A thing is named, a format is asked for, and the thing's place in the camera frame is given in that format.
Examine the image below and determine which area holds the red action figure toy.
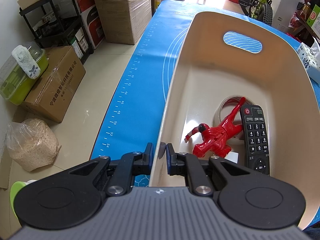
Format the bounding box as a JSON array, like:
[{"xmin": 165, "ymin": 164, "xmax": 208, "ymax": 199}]
[{"xmin": 184, "ymin": 97, "xmax": 246, "ymax": 158}]

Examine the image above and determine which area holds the white charger plug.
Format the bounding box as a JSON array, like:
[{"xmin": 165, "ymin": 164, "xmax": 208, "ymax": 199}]
[{"xmin": 225, "ymin": 151, "xmax": 239, "ymax": 164}]

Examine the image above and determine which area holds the black remote control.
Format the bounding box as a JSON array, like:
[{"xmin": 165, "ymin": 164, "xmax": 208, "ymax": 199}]
[{"xmin": 240, "ymin": 103, "xmax": 270, "ymax": 175}]

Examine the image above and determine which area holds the beige plastic storage bin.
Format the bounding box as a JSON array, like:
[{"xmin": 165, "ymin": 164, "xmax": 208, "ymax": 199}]
[{"xmin": 158, "ymin": 11, "xmax": 319, "ymax": 229}]

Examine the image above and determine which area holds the blue silicone baking mat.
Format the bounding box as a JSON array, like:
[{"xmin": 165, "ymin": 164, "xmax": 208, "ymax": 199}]
[{"xmin": 89, "ymin": 0, "xmax": 320, "ymax": 188}]

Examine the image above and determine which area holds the bag of grain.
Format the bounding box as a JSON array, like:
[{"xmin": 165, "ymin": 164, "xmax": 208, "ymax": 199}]
[{"xmin": 5, "ymin": 119, "xmax": 61, "ymax": 172}]

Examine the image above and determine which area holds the floor cardboard box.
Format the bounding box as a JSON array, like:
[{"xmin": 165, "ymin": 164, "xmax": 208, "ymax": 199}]
[{"xmin": 22, "ymin": 46, "xmax": 86, "ymax": 123}]

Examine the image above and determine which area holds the green lidded food container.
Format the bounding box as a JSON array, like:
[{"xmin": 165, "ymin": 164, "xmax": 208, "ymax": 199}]
[{"xmin": 1, "ymin": 42, "xmax": 48, "ymax": 106}]

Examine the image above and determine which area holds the large lower cardboard box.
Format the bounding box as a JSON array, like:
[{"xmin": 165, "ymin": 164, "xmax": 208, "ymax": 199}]
[{"xmin": 94, "ymin": 0, "xmax": 152, "ymax": 45}]

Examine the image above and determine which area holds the black metal shelf rack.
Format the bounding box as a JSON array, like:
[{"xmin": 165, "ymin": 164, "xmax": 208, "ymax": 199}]
[{"xmin": 17, "ymin": 0, "xmax": 93, "ymax": 63}]

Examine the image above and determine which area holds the tissue box with tissue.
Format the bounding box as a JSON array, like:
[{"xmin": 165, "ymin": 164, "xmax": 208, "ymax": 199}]
[{"xmin": 297, "ymin": 39, "xmax": 320, "ymax": 85}]

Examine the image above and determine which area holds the white refrigerator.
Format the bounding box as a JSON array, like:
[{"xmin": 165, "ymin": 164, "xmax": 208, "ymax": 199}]
[{"xmin": 271, "ymin": 0, "xmax": 318, "ymax": 34}]

